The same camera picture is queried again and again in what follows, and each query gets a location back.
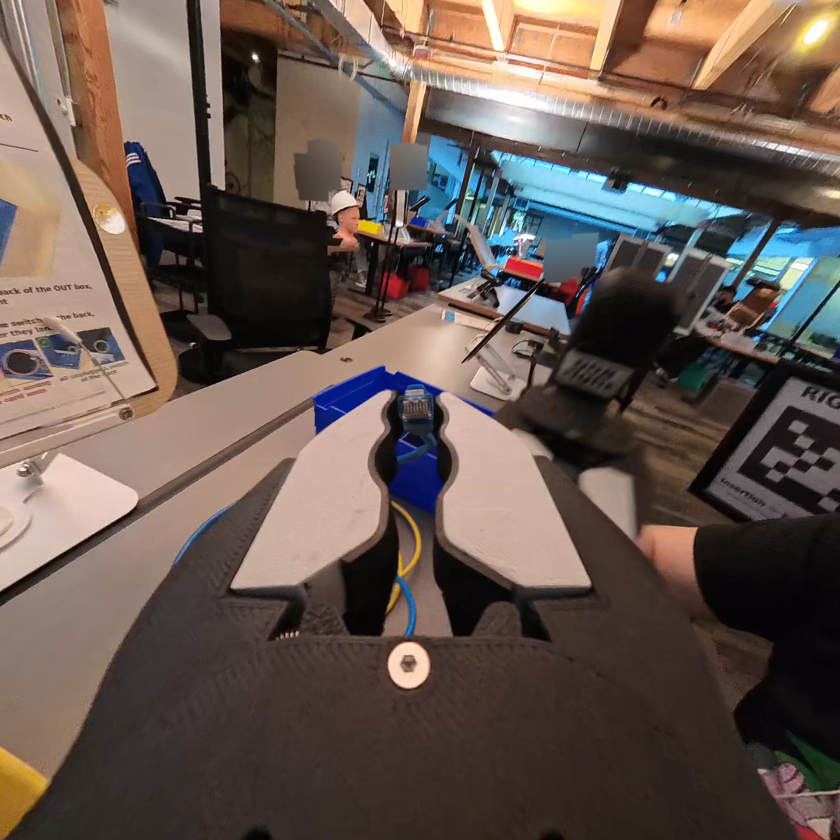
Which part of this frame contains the printed instruction poster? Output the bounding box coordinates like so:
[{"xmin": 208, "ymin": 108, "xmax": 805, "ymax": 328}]
[{"xmin": 0, "ymin": 39, "xmax": 158, "ymax": 439}]

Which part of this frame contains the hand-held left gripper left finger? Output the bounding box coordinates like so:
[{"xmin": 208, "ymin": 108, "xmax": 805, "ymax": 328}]
[{"xmin": 231, "ymin": 390, "xmax": 400, "ymax": 592}]

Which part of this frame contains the black white marker sign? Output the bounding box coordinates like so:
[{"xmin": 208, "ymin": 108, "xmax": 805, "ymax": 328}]
[{"xmin": 689, "ymin": 364, "xmax": 840, "ymax": 522}]

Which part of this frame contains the white stand base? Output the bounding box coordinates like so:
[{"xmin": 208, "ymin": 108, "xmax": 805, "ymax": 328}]
[{"xmin": 0, "ymin": 453, "xmax": 140, "ymax": 592}]

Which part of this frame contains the grey framed panel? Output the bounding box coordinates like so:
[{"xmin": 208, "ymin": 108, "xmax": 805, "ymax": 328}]
[{"xmin": 666, "ymin": 248, "xmax": 732, "ymax": 332}]

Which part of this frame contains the black office chair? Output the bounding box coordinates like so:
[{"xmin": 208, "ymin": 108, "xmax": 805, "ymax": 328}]
[{"xmin": 177, "ymin": 184, "xmax": 336, "ymax": 382}]

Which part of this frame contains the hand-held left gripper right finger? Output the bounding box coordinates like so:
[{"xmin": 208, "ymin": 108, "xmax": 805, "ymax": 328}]
[{"xmin": 433, "ymin": 392, "xmax": 593, "ymax": 592}]

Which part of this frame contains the blue ethernet cable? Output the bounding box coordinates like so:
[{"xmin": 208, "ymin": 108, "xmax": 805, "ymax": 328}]
[{"xmin": 172, "ymin": 386, "xmax": 439, "ymax": 639}]

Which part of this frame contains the yellow plastic bin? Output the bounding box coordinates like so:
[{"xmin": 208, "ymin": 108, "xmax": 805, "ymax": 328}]
[{"xmin": 0, "ymin": 745, "xmax": 50, "ymax": 837}]

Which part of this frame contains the blue striped jacket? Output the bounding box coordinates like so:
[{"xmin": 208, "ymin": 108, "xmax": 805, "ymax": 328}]
[{"xmin": 123, "ymin": 141, "xmax": 168, "ymax": 263}]

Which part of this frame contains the yellow ethernet cable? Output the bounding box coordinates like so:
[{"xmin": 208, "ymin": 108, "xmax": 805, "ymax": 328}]
[{"xmin": 386, "ymin": 502, "xmax": 422, "ymax": 616}]

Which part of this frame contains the black round pole stand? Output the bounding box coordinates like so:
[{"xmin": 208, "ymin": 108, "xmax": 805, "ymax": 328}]
[{"xmin": 185, "ymin": 0, "xmax": 214, "ymax": 191}]

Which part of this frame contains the wooden ceiling beam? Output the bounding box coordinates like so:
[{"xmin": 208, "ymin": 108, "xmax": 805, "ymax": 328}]
[{"xmin": 56, "ymin": 0, "xmax": 139, "ymax": 244}]

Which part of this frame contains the blue plastic bin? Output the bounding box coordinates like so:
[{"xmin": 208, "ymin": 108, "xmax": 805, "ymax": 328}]
[{"xmin": 313, "ymin": 365, "xmax": 494, "ymax": 514}]

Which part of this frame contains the long spiral air duct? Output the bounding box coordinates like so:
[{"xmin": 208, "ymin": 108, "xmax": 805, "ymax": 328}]
[{"xmin": 387, "ymin": 59, "xmax": 840, "ymax": 161}]

